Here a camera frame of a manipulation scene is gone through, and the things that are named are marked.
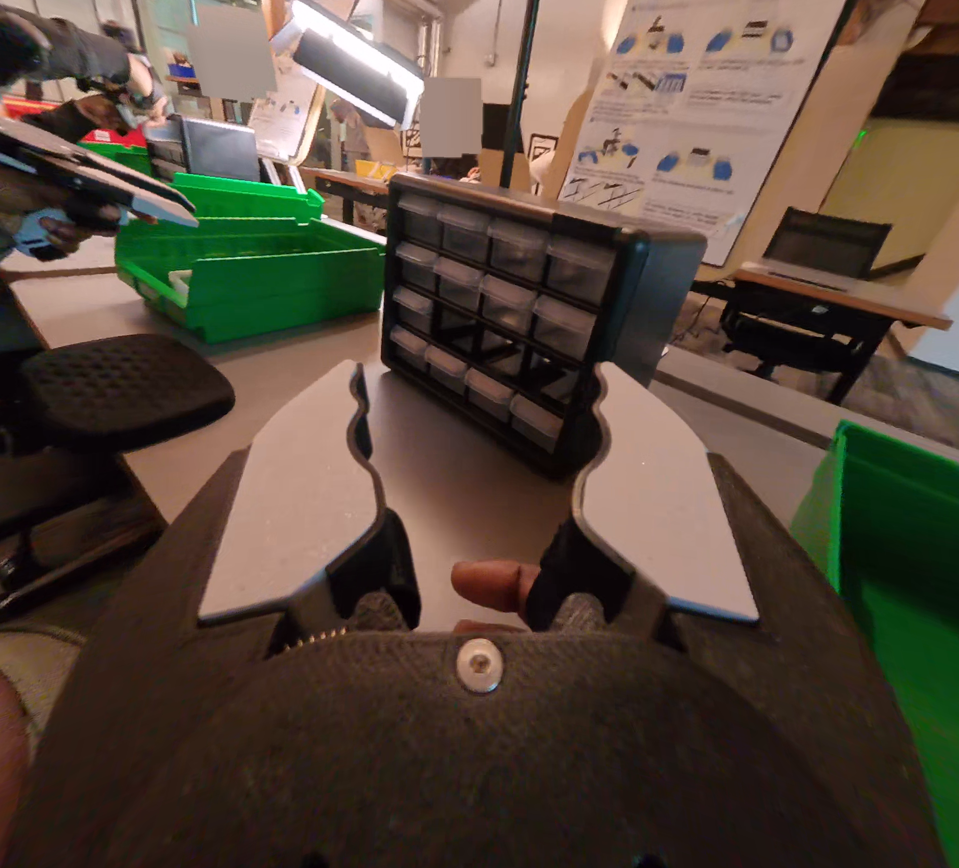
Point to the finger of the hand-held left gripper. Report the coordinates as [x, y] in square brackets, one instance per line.
[146, 210]
[105, 171]

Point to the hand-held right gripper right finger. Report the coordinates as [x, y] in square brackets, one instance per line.
[659, 501]

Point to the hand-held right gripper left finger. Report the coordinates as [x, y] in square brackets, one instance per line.
[300, 493]

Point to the clear plastic drawer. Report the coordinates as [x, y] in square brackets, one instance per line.
[180, 290]

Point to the green plastic bin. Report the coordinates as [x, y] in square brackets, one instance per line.
[112, 155]
[285, 284]
[247, 197]
[899, 583]

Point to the black drawer cabinet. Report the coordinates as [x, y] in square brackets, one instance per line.
[667, 284]

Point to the set of clear cabinet drawers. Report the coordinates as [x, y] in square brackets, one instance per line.
[517, 246]

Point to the another person's forearm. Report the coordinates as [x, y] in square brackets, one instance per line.
[82, 51]

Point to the person's left hand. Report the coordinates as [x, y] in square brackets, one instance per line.
[86, 216]

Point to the person's right hand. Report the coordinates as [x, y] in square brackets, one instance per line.
[491, 585]

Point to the dark flat monitor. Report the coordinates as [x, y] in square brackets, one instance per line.
[221, 149]

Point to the small white poster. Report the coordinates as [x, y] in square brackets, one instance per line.
[281, 119]

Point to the black office chair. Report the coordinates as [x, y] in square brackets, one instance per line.
[127, 388]

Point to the wooden work table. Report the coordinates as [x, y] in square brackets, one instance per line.
[352, 182]

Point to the black desk chair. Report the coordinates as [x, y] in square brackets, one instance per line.
[794, 336]

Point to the yellow plastic bin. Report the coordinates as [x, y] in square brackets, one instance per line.
[373, 170]

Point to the studio light panel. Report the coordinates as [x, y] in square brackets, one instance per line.
[352, 70]

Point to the wooden desk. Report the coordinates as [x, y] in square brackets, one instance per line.
[861, 295]

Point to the black laptop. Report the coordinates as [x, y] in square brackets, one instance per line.
[828, 242]

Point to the dark metal pole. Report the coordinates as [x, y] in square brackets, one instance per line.
[524, 44]

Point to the white instruction poster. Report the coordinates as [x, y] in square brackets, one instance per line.
[719, 59]

